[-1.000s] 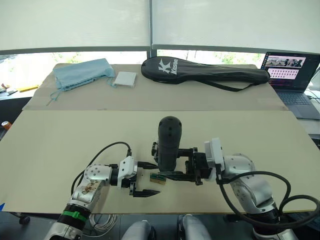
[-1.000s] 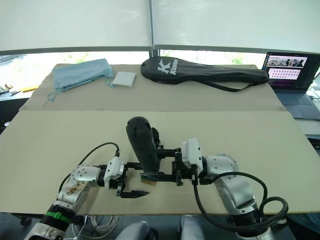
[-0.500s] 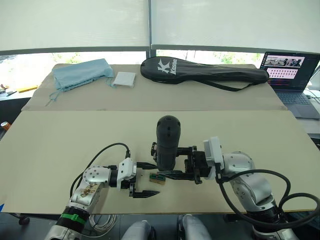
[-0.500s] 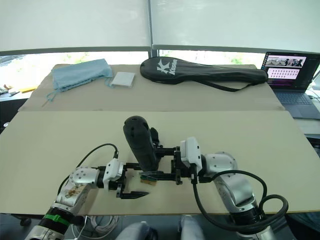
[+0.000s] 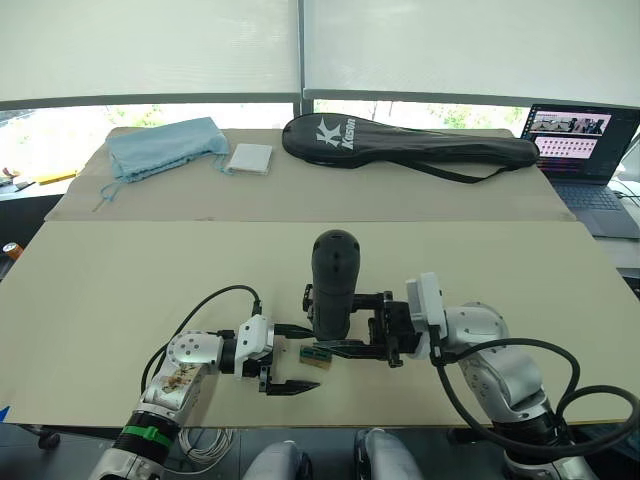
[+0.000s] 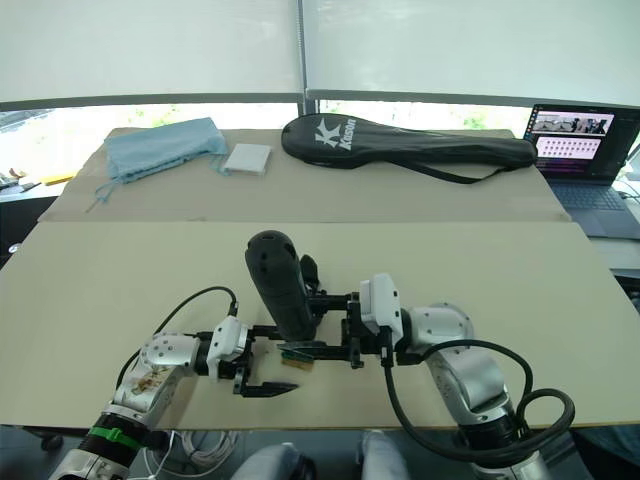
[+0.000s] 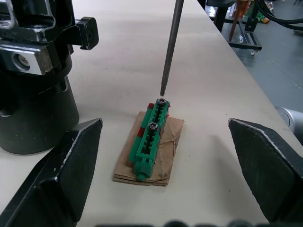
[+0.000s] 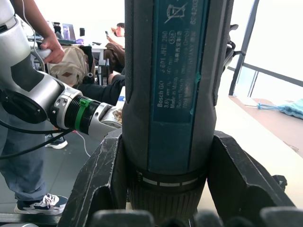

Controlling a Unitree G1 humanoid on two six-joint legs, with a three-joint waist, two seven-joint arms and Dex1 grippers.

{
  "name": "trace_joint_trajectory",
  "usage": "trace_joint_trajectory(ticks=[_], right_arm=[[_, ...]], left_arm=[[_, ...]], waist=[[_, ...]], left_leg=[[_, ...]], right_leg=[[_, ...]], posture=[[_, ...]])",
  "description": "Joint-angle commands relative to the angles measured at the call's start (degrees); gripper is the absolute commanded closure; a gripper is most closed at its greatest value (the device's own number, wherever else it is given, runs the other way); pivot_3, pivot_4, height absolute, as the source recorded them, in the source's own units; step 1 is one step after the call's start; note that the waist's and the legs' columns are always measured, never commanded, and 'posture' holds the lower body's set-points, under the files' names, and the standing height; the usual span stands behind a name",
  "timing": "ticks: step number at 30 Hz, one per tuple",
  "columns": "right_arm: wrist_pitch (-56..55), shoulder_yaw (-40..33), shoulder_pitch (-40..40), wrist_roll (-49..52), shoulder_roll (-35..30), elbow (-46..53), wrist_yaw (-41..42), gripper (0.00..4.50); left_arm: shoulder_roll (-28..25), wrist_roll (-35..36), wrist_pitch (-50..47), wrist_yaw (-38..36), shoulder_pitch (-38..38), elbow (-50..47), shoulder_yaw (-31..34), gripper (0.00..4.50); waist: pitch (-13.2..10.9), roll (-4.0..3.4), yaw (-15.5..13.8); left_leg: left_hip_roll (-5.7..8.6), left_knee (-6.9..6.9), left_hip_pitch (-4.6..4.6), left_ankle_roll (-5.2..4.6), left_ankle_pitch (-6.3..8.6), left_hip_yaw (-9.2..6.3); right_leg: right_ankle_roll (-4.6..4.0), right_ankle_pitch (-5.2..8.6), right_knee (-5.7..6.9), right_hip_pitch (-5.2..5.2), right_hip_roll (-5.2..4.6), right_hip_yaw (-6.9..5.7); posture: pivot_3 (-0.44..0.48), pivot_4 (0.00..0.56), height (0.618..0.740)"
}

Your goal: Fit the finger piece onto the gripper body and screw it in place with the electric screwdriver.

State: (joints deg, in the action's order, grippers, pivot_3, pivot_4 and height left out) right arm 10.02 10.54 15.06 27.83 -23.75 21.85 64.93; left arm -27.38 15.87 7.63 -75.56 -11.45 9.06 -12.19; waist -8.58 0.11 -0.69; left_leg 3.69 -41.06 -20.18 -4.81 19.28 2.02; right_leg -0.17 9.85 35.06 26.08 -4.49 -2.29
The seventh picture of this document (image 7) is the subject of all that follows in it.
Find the brown folded cardboard pad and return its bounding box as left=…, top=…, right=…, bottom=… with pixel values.
left=112, top=110, right=186, bottom=188

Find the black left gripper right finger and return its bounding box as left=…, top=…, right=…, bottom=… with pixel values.
left=227, top=118, right=303, bottom=227

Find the brown wooden leg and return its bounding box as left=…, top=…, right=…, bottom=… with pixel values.
left=228, top=0, right=245, bottom=42

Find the black metal cart frame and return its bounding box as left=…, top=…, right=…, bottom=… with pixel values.
left=205, top=0, right=263, bottom=56

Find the dark blue electric screwdriver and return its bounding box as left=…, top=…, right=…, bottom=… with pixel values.
left=160, top=0, right=184, bottom=96

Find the black cylindrical gripper body workpiece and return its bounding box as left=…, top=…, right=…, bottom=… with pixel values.
left=0, top=0, right=99, bottom=155

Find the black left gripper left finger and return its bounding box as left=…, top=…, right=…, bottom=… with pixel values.
left=0, top=118, right=104, bottom=227

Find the green plastic finger piece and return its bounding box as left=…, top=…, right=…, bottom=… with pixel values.
left=128, top=97, right=171, bottom=182

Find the thick black cable bundle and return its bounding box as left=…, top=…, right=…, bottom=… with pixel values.
left=254, top=0, right=303, bottom=27

